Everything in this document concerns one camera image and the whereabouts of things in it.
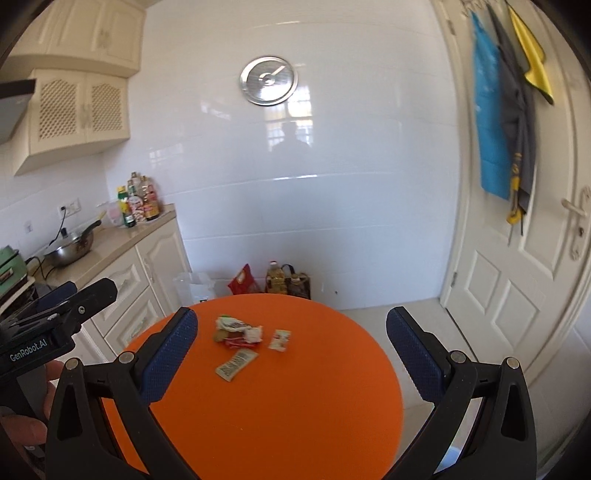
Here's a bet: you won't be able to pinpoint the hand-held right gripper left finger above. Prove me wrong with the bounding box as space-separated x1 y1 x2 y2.
45 305 199 480

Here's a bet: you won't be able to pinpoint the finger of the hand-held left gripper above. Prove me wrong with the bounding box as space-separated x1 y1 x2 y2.
9 278 118 342
34 281 78 313

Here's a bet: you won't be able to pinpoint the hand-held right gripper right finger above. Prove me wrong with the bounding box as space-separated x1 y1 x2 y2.
386 305 539 480

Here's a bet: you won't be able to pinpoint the person's left hand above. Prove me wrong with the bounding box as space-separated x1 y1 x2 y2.
0 359 65 462

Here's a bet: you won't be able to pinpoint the cream base cabinet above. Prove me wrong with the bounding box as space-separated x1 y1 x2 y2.
28 203 192 370

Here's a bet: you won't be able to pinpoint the metal wok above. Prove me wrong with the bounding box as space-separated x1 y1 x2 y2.
44 220 102 267

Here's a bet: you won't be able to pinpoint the green kitchen appliance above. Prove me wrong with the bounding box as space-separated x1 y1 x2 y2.
0 246 21 296

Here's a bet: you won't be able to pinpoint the clear plastic container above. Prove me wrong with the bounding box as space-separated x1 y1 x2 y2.
173 272 218 308

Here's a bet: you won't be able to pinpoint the crumpled snack wrapper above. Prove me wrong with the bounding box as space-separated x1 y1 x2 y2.
213 315 264 344

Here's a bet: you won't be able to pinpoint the green bottle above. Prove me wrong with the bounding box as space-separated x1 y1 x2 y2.
117 186 136 228

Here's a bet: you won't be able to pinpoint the white panelled door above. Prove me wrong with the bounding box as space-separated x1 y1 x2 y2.
438 0 591 462

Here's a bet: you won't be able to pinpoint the red white label bottle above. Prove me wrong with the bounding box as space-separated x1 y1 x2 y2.
127 172 146 224

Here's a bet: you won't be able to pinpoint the red bag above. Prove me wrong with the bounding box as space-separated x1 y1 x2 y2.
228 264 262 296

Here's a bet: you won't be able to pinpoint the dark sauce bottle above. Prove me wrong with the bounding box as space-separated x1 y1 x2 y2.
140 176 161 221

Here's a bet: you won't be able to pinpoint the cooking oil bottle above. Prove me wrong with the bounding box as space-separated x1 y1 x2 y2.
265 260 289 294

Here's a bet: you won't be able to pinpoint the orange round table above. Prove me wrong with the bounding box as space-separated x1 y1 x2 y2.
102 295 404 480

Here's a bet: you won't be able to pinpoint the range hood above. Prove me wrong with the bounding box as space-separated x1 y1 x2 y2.
0 78 38 146

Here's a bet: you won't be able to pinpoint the grey apron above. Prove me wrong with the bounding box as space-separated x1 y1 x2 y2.
487 4 539 236

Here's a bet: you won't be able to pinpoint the blue apron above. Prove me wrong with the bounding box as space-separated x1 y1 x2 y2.
471 11 513 200

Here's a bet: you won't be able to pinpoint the round metal vent cover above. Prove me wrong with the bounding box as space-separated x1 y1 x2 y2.
239 56 298 107

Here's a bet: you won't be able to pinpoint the yellow cloth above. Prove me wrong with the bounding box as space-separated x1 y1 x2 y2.
508 4 555 106

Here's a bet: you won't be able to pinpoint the black power cable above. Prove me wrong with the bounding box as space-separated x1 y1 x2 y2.
48 208 68 245

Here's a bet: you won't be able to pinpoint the cream lattice wall cabinet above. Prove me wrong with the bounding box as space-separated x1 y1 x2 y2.
14 69 132 176

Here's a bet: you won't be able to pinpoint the cream door handle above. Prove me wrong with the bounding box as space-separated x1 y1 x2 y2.
561 186 591 261

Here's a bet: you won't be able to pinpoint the cream plain wall cabinet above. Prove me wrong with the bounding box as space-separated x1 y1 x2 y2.
9 0 146 77

